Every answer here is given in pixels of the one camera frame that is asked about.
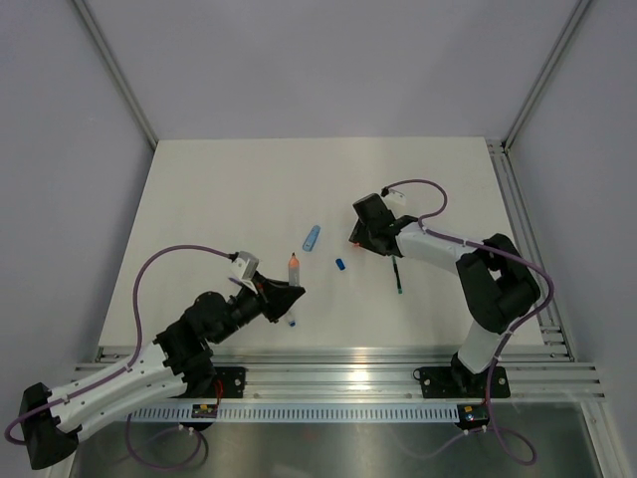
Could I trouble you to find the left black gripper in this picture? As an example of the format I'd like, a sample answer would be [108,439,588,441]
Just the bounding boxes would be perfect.
[212,272,305,345]

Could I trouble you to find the grey orange-tipped marker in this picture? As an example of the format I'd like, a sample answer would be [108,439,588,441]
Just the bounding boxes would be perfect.
[288,253,301,287]

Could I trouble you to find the blue highlighter pen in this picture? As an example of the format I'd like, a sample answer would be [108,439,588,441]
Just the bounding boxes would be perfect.
[303,225,320,252]

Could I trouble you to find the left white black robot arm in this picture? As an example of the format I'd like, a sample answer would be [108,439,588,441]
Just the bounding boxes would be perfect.
[19,275,306,470]

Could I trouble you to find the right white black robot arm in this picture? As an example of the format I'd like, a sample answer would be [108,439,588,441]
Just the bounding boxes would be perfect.
[349,193,540,394]

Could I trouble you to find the black green-tipped pen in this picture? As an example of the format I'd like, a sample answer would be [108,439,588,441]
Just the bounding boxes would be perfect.
[391,256,403,295]

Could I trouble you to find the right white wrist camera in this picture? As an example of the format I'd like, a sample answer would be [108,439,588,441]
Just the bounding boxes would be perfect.
[380,187,407,207]

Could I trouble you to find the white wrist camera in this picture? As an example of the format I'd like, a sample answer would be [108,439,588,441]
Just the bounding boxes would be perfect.
[380,187,407,207]
[229,251,260,288]

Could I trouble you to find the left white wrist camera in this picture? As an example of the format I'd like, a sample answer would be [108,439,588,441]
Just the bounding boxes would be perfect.
[229,251,260,288]

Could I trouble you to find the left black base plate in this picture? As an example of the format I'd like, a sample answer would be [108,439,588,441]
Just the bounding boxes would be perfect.
[211,366,247,399]

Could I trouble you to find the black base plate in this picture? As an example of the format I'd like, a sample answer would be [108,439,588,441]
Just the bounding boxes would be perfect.
[211,366,247,399]
[412,366,512,398]

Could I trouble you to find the white slotted cable duct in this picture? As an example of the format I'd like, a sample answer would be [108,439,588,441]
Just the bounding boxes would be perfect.
[131,403,460,423]

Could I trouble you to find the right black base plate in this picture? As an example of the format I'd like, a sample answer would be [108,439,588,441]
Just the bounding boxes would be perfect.
[412,366,512,398]

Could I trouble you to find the right side aluminium rail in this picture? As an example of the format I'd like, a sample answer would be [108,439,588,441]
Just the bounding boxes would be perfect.
[486,138,576,361]

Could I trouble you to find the aluminium rail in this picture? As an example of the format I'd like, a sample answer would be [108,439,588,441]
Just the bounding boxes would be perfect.
[74,346,606,402]
[486,138,576,361]

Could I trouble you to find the aluminium front rail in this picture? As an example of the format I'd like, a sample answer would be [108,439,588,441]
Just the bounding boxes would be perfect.
[74,346,606,402]

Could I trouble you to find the right aluminium frame post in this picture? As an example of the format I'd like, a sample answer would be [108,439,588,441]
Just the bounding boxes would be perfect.
[502,0,596,153]

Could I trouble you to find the aluminium frame post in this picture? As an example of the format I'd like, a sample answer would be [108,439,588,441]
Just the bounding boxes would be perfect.
[69,0,159,150]
[502,0,596,153]

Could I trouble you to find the left aluminium frame post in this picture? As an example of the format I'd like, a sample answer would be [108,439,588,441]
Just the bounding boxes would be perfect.
[69,0,159,150]

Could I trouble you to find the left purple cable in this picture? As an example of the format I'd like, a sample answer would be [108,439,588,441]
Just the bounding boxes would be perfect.
[4,244,238,445]

